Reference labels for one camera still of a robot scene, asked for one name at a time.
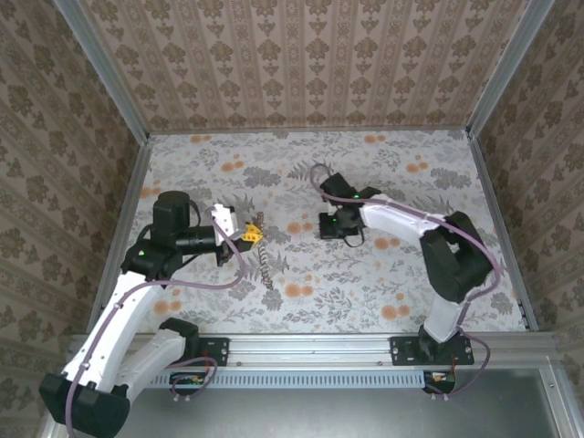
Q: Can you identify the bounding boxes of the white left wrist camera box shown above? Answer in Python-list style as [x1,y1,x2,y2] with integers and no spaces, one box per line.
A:
[209,203,239,241]

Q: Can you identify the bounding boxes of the aluminium frame post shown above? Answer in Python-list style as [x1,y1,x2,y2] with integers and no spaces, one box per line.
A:
[53,0,151,141]
[465,0,557,138]

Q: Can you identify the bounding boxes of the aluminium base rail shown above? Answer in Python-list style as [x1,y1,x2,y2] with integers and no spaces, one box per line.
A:
[68,331,565,371]

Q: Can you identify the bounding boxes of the grey slotted cable duct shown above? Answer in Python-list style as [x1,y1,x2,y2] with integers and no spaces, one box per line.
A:
[150,370,430,390]

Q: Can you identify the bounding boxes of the aluminium table side rail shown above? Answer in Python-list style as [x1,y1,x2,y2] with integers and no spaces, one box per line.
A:
[89,134,154,339]
[468,131,540,334]

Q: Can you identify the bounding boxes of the thin black cable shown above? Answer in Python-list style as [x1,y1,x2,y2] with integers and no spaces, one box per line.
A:
[339,226,367,250]

